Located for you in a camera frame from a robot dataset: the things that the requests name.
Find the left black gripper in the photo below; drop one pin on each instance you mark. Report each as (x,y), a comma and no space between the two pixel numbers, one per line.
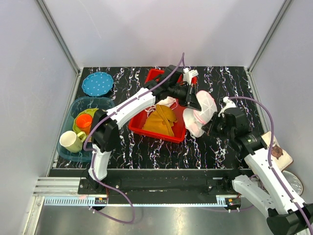
(190,99)

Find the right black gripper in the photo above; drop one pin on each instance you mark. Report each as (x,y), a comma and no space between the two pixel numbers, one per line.
(210,128)

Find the white pink mesh laundry bag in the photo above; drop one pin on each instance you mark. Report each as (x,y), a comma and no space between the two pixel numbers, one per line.
(194,120)

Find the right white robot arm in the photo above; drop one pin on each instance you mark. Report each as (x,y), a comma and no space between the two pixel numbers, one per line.
(285,211)

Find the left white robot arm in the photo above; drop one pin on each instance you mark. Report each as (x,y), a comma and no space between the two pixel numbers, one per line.
(106,125)

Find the white pink bra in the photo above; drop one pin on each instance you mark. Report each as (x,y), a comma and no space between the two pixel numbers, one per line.
(169,102)

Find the red plastic bin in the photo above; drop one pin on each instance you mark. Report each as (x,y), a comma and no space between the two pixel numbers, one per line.
(170,76)

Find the mustard yellow garment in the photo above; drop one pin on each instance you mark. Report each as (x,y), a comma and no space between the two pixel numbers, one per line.
(161,121)

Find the beige bear pouch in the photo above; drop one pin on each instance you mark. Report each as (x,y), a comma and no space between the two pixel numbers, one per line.
(279,155)

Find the blue polka dot plate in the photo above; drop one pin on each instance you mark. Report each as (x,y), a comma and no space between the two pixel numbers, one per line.
(97,84)

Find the silver round coaster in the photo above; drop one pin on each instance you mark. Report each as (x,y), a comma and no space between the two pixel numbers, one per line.
(294,181)

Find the orange cup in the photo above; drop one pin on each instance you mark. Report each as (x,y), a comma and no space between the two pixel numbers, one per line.
(84,122)

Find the clear blue plastic tub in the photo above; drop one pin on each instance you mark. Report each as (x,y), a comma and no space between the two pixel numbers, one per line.
(77,107)

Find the cream yellow mug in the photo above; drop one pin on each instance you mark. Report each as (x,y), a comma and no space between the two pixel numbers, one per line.
(72,142)

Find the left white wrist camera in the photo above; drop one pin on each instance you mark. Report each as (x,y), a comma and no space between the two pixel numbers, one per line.
(189,74)

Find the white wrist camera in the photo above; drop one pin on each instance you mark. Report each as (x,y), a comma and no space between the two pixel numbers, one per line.
(189,74)
(228,103)

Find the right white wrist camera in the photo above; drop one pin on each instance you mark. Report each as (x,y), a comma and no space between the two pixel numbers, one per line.
(228,103)

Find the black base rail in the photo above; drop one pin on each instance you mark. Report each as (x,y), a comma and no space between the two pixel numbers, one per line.
(163,186)

